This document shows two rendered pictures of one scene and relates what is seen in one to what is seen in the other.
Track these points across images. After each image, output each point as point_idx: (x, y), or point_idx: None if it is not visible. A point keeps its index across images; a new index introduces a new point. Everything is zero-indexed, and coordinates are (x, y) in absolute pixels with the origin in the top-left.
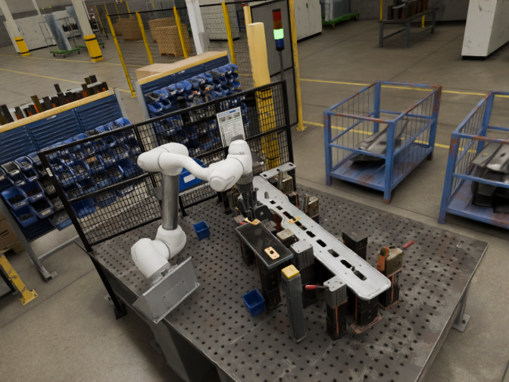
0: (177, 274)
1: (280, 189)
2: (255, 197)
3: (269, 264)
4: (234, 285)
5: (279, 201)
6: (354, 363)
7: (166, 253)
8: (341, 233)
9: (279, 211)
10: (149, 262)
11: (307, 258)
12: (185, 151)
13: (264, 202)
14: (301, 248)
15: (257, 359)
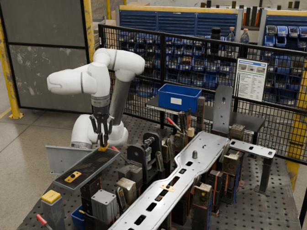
0: (78, 154)
1: (219, 162)
2: (109, 127)
3: (57, 180)
4: None
5: (193, 168)
6: None
7: (92, 136)
8: None
9: (176, 173)
10: (75, 132)
11: (100, 212)
12: (137, 65)
13: (184, 159)
14: (98, 197)
15: None
